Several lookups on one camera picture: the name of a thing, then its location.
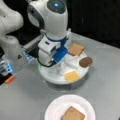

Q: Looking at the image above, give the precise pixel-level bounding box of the white blue gripper body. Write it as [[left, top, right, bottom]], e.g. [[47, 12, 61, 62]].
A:
[[38, 36, 68, 66]]

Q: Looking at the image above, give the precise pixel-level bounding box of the brown toast slice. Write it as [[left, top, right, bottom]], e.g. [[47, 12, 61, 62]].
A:
[[68, 43, 85, 56], [61, 107, 85, 120]]

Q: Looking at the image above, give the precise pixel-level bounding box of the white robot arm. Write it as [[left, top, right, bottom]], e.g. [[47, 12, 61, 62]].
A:
[[27, 0, 69, 67]]

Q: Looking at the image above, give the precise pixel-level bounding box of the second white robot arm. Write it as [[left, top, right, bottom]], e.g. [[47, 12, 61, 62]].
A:
[[0, 3, 26, 67]]

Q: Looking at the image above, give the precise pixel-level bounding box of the white sectioned round tray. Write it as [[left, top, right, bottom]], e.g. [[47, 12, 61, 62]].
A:
[[38, 53, 89, 85]]

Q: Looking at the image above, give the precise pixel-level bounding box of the yellow cheese slice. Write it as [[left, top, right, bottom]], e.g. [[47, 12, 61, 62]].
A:
[[64, 71, 80, 82]]

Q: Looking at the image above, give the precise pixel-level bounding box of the brown meat patty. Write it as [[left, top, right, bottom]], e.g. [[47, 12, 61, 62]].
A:
[[79, 57, 93, 68]]

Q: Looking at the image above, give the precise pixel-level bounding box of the orange block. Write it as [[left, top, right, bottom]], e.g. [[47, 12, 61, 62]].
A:
[[5, 76, 15, 84]]

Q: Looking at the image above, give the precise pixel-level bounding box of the white paper plate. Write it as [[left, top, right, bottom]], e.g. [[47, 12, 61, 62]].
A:
[[44, 94, 96, 120]]

